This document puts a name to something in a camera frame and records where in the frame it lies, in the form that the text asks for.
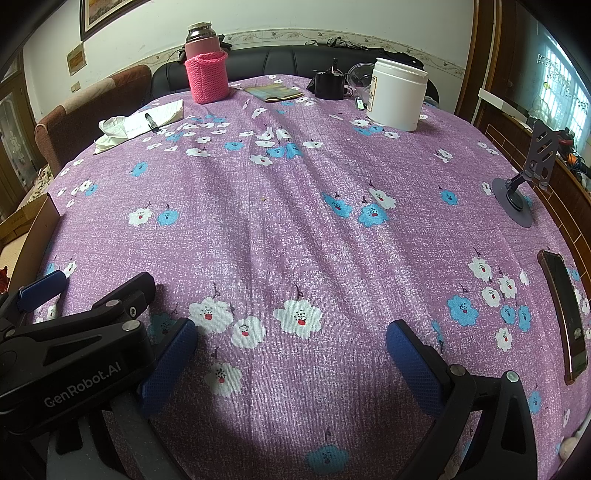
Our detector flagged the wooden sideboard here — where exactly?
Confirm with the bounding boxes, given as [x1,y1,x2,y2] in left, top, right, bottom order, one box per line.
[475,88,591,259]

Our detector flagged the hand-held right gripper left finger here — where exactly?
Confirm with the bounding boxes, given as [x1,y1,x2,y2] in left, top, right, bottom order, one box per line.
[46,318,199,480]

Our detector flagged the crumpled white tissue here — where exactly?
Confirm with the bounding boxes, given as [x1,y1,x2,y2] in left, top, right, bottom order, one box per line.
[93,116,132,154]

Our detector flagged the floral cushion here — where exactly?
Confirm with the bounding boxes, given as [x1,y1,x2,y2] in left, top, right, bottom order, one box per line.
[18,166,54,204]

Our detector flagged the purple floral tablecloth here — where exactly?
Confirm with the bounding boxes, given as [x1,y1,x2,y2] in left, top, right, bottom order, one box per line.
[32,71,591,480]

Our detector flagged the clear glass bowl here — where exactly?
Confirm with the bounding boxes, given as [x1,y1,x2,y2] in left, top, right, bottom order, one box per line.
[346,64,374,100]

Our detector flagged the black cup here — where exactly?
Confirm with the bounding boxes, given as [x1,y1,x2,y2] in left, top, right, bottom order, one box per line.
[307,59,348,100]

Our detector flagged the wooden wall plaque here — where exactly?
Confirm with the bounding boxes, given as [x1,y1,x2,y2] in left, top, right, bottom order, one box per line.
[66,41,87,77]

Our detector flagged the shallow cardboard box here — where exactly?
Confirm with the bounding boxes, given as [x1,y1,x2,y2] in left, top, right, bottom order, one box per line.
[0,194,62,296]

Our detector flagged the pink thermos with knitted sleeve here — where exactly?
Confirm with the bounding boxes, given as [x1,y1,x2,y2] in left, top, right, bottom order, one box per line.
[184,22,232,104]

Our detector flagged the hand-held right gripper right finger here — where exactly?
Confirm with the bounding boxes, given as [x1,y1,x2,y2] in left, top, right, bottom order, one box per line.
[385,319,539,480]

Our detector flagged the framed painting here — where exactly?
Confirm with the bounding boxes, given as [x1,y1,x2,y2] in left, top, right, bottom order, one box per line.
[79,0,153,42]

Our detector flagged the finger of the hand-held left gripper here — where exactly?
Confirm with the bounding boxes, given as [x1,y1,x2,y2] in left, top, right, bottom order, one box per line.
[0,272,68,340]
[14,272,157,342]

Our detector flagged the brown armchair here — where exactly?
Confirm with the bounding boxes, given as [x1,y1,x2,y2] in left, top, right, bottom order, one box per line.
[34,65,153,178]

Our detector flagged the wooden door frame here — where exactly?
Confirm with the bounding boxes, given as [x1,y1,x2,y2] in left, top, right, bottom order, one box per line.
[455,0,504,123]

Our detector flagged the white round object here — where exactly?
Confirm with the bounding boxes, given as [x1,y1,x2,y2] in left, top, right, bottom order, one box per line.
[556,429,583,460]

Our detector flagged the green booklet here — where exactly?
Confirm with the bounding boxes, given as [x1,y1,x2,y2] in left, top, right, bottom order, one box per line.
[243,83,305,103]

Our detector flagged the grey phone stand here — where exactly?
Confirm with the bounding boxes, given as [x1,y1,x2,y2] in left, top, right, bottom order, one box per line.
[492,119,571,228]

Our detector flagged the white plastic jar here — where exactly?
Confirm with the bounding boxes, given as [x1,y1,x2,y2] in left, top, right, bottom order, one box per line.
[366,57,428,132]

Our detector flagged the black leather sofa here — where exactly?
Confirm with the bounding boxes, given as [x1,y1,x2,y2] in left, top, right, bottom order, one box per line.
[151,45,439,104]

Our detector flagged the smartphone in brown case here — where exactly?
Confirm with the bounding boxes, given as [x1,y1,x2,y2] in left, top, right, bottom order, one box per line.
[538,249,588,385]

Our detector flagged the wooden glass doors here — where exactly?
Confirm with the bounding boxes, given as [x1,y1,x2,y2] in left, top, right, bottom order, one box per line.
[0,60,38,208]

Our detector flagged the white paper sheet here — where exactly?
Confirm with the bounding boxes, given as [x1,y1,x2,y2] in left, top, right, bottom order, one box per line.
[122,99,185,138]

